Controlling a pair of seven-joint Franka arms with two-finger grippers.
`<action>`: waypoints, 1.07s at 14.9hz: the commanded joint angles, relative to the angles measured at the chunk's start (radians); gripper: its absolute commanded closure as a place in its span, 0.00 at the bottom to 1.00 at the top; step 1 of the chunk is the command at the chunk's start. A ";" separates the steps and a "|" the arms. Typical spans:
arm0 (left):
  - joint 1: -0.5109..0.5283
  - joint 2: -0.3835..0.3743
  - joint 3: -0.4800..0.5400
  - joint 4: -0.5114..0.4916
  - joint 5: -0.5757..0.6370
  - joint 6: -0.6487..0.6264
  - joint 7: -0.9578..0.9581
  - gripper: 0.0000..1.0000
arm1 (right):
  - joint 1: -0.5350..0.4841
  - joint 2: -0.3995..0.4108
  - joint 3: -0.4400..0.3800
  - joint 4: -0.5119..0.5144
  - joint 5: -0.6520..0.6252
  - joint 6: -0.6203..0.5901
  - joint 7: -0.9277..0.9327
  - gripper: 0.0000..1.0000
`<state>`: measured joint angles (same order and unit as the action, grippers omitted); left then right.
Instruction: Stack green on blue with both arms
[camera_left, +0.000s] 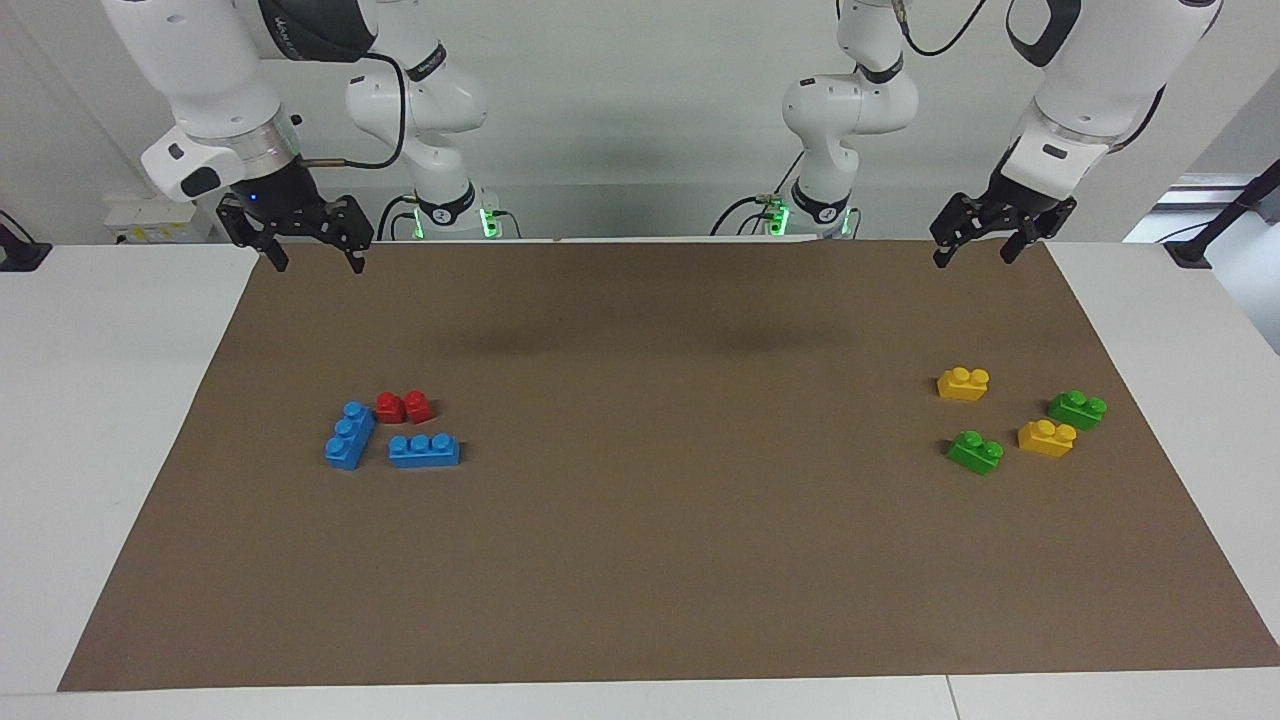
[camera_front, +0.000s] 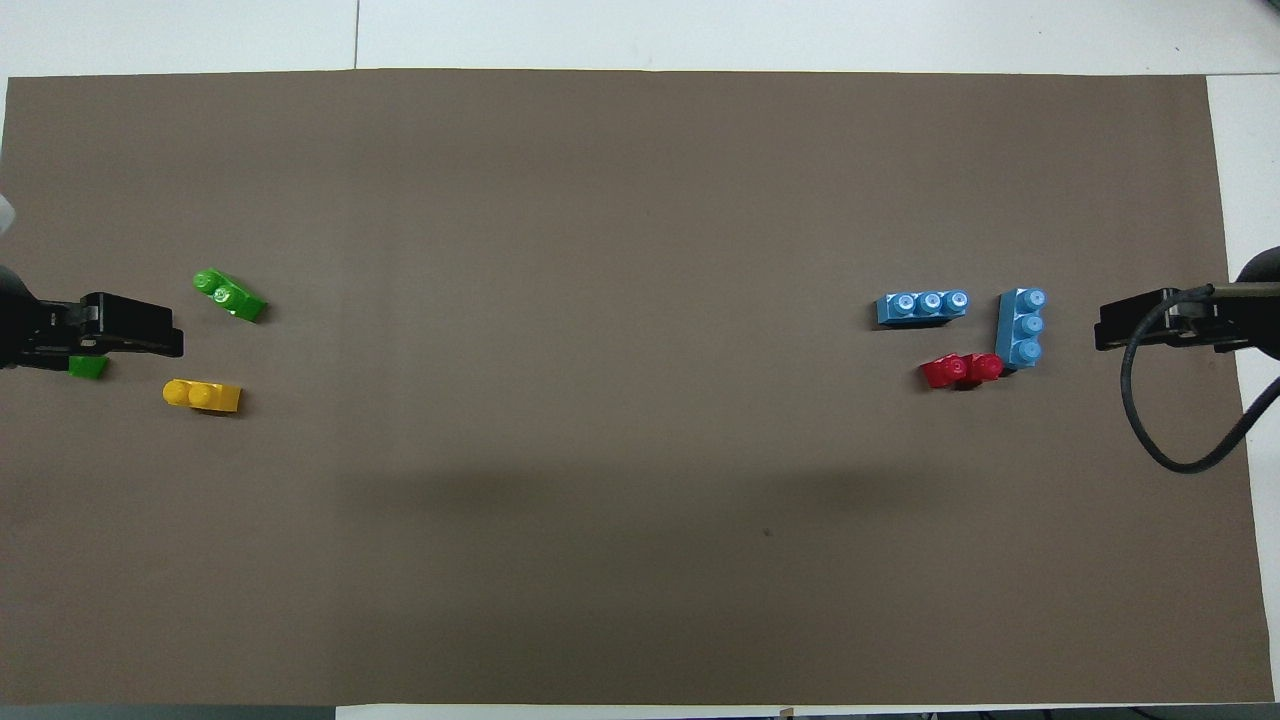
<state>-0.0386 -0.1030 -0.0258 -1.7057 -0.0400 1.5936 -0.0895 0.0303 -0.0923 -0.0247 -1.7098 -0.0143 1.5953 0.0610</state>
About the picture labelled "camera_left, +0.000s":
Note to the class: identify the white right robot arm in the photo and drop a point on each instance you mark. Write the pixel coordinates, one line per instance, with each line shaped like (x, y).
(205, 70)

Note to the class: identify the black table clamp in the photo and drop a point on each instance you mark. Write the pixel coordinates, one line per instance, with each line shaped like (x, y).
(22, 255)

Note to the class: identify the yellow two-stud toy brick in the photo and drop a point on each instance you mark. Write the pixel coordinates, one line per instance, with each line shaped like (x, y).
(1045, 441)
(962, 386)

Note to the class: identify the blue three-stud toy brick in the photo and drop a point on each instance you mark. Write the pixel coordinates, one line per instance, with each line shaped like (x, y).
(425, 452)
(348, 440)

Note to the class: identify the black stand with clamp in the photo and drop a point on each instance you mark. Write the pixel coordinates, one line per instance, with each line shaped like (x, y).
(1225, 215)

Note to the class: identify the green two-stud toy brick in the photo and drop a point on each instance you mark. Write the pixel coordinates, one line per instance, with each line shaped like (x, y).
(1075, 412)
(972, 455)

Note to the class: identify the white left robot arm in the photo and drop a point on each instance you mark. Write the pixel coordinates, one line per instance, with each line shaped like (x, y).
(1085, 70)

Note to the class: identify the brown paper mat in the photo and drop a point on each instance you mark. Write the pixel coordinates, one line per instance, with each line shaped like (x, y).
(640, 540)

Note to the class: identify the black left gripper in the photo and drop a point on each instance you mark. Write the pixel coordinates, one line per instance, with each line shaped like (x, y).
(1025, 208)

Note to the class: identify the red two-stud toy brick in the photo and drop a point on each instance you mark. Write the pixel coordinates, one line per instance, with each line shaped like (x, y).
(405, 408)

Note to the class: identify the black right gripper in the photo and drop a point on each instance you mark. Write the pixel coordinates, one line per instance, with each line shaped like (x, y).
(280, 200)

